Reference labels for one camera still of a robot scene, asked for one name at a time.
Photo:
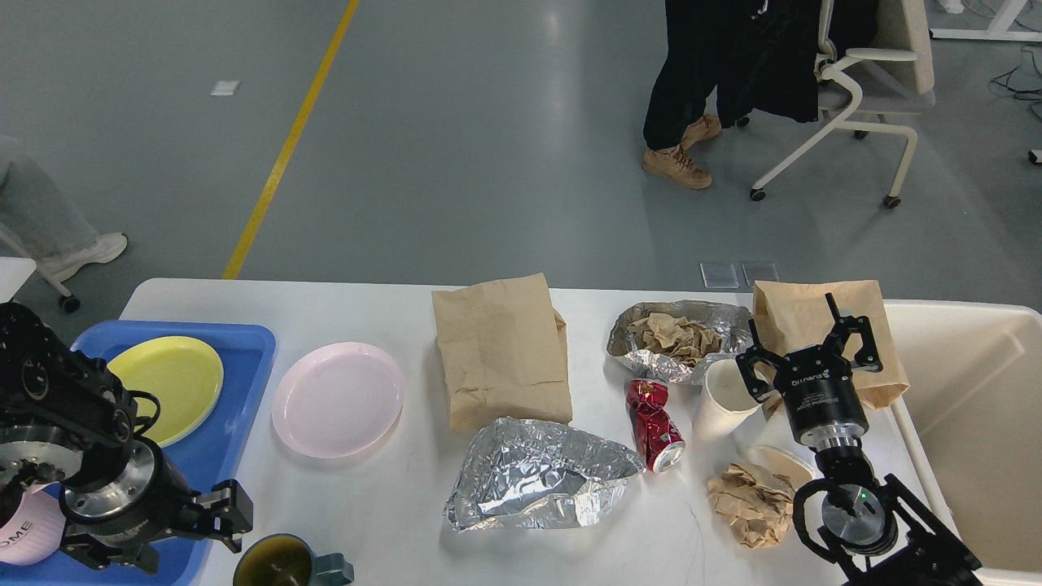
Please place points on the crumpled foil sheet front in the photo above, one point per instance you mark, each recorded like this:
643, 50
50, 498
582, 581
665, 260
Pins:
531, 474

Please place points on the beige plastic bin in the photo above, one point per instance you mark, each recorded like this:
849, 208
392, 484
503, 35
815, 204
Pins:
971, 417

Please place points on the crushed red soda can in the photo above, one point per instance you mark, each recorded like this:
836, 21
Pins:
657, 438

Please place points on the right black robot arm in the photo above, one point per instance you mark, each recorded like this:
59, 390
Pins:
876, 530

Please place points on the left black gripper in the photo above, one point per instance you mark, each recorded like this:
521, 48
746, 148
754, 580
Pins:
147, 502

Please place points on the brown paper bag right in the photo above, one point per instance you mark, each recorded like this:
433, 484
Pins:
791, 316

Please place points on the dark green home mug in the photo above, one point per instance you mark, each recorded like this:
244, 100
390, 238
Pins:
286, 559

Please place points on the crumpled brown paper in foil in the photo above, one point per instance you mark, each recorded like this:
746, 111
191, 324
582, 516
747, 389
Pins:
683, 340

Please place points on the crumpled brown paper ball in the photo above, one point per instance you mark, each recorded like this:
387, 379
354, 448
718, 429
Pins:
757, 504

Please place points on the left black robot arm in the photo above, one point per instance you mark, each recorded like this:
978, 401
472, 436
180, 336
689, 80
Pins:
67, 419

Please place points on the large brown paper bag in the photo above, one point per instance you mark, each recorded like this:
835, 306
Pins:
504, 352

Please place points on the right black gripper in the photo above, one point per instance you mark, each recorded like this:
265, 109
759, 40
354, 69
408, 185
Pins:
821, 402

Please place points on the pink plate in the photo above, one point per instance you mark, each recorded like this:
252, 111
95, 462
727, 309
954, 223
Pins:
338, 401

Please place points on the pink home mug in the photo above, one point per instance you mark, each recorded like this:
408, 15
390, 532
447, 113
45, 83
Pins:
32, 525

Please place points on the white desk leg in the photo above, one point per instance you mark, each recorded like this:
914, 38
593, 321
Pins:
1004, 23

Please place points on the person in black clothes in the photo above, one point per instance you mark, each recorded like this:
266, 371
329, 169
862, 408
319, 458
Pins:
724, 60

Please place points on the person in grey trousers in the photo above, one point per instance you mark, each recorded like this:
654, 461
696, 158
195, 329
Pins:
46, 222

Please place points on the white office chair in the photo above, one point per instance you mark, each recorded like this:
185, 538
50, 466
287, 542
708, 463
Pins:
873, 60

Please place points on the white chair at left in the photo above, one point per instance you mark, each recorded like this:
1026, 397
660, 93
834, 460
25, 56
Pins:
16, 270

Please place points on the yellow plate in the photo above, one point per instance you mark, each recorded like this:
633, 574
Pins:
184, 374

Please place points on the blue plastic tray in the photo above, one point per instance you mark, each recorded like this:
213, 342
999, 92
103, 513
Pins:
206, 456

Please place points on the foil tray with paper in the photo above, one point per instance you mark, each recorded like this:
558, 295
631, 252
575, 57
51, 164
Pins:
730, 321

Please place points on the flattened white paper cup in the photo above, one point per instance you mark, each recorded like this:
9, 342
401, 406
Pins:
780, 462

